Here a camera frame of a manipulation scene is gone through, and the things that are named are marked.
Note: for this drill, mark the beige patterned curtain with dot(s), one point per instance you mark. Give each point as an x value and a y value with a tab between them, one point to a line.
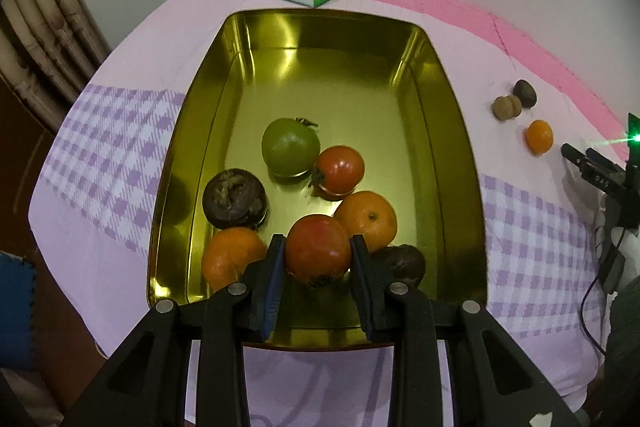
45	32

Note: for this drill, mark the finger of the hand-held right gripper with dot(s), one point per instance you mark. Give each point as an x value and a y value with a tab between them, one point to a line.
572	153
600	158

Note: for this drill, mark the green tomato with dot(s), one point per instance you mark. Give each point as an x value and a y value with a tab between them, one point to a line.
290	147

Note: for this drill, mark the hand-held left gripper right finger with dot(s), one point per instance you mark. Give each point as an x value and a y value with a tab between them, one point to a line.
362	287

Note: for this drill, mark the smooth dark passion fruit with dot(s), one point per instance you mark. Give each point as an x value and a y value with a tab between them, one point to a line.
404	262

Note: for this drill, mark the small tan round fruit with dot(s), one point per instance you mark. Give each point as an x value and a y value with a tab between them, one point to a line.
514	103
500	108

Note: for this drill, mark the orange mandarin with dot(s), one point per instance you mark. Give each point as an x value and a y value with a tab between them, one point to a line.
370	219
227	259
539	137

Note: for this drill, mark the small dark round fruit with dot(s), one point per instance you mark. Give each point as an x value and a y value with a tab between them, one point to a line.
526	93

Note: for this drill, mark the pink checked tablecloth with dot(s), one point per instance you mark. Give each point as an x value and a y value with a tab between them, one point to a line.
125	147

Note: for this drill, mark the blue foam floor mat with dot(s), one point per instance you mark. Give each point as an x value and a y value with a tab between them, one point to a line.
15	307

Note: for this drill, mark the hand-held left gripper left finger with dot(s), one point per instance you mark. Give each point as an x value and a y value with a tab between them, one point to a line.
272	289

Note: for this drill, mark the gold metal tray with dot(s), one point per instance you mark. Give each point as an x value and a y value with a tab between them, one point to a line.
325	77

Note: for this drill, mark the red tomato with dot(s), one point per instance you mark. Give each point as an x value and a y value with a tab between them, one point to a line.
317	252
340	169

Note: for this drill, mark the wrinkled dark passion fruit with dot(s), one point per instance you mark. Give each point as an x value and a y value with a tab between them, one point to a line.
232	199

